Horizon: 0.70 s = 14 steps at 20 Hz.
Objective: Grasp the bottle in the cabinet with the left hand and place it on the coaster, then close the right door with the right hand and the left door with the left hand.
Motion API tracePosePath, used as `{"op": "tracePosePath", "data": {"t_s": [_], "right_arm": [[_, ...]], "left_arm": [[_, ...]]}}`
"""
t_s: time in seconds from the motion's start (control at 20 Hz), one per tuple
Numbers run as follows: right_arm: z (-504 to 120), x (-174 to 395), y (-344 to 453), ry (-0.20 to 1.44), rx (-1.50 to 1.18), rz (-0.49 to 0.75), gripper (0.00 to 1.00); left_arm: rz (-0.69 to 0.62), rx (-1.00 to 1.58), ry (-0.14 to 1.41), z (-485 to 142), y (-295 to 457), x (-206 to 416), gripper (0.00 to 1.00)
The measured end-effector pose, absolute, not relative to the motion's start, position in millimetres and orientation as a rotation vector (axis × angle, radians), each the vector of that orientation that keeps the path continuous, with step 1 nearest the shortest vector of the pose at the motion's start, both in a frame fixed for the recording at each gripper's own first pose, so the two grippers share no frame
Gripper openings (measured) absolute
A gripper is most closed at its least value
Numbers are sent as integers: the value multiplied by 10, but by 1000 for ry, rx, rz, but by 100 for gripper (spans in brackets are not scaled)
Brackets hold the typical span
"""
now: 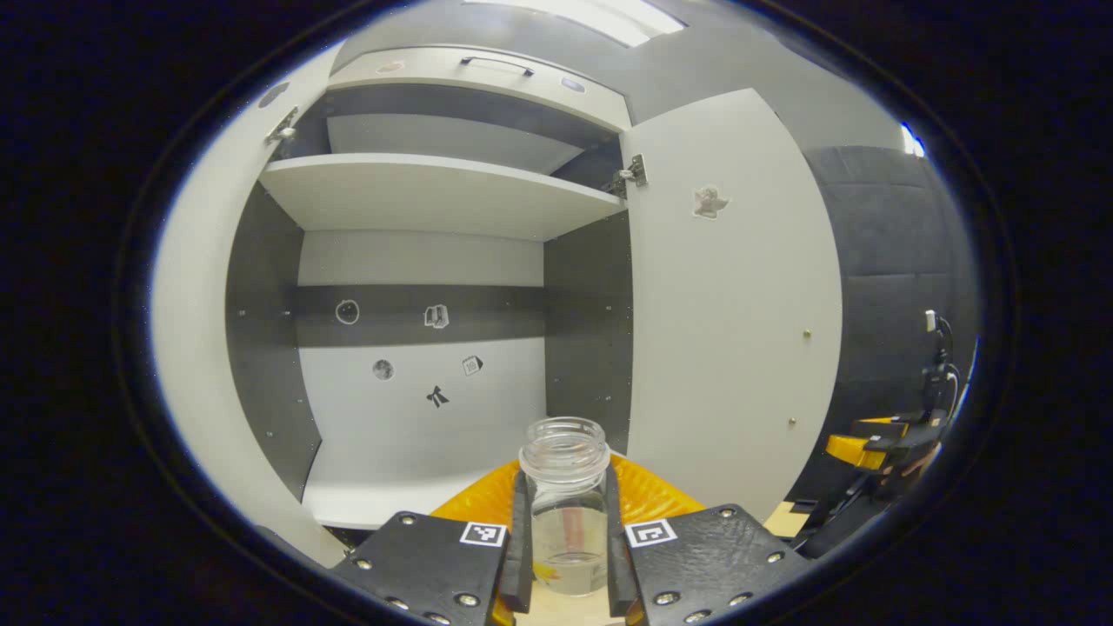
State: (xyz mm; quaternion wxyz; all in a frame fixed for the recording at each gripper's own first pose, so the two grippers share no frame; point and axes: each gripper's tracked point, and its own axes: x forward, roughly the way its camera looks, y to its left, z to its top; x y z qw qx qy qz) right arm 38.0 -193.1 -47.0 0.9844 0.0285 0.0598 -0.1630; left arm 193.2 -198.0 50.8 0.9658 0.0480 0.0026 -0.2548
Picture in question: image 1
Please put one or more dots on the black quilted cloth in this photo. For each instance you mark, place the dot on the black quilted cloth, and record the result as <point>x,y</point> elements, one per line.
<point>887,261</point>

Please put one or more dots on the ceiling light panel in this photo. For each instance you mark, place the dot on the ceiling light panel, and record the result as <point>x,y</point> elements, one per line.
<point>913,139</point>
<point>600,17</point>

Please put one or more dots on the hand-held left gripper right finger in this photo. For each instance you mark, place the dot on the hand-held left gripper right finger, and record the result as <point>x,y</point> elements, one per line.
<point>619,556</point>

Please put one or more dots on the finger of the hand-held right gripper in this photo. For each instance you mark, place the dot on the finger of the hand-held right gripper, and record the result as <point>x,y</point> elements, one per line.
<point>852,450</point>

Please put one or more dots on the white and grey cabinet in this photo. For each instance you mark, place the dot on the white and grey cabinet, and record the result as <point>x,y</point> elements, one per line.
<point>417,191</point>

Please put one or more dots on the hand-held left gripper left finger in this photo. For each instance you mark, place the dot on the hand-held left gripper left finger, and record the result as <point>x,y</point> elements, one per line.
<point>519,556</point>

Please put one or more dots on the black camera stand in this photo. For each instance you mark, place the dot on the black camera stand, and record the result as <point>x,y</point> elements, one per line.
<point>939,374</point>

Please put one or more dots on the clear glass bottle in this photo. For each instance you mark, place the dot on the clear glass bottle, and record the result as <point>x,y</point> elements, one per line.
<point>565,522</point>

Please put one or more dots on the white cabinet drawer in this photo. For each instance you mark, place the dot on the white cabinet drawer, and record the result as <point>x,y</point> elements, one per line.
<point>435,78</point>

